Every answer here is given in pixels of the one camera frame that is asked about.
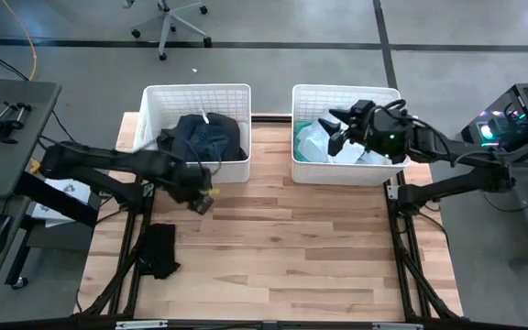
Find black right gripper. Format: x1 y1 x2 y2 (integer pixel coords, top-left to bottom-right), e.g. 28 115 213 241
316 106 420 166

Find white and teal clothing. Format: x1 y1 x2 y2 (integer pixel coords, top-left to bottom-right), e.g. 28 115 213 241
296 119 387 165

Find dark grey garment with cord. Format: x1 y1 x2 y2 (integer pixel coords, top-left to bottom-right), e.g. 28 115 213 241
156 112 249 164

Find green cloth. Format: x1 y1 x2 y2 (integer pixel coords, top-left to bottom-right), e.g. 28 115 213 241
292 119 321 162

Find white plastic laundry basket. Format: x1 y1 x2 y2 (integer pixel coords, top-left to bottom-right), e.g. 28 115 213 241
290 83 411 187
133 82 252 184

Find small black cloth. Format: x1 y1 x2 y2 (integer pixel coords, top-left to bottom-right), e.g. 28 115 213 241
137 222 182 281

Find white paper sheets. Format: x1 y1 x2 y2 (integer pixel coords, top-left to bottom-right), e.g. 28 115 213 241
31 177 93 229

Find grey office chair base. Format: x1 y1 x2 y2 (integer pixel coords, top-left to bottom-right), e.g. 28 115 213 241
124 0 214 62

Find black computer with lights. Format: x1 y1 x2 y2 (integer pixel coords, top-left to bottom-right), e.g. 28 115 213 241
459 82 528 153

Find dark grey side desk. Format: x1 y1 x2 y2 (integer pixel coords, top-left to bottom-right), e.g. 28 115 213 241
0 79 62 312

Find black clamp tool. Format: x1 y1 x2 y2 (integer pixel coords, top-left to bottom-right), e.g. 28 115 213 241
0 101 33 145

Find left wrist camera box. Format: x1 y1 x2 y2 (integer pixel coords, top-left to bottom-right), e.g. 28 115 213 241
188 194 215 216

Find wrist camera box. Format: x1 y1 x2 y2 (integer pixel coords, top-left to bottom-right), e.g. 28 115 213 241
188 194 215 216
349 98 378 121

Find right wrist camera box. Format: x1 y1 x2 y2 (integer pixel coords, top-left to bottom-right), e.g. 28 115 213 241
349 98 378 121

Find black metal frame struts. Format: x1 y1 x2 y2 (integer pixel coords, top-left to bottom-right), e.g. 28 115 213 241
78 181 156 318
384 169 460 321

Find silver metal bracket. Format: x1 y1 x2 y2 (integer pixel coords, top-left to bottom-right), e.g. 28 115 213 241
371 322 424 330
115 320 170 330

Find orange cable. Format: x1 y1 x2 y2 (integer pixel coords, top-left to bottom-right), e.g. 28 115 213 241
0 0 39 82

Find black cable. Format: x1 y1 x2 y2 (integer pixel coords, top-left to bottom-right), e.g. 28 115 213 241
0 44 78 144

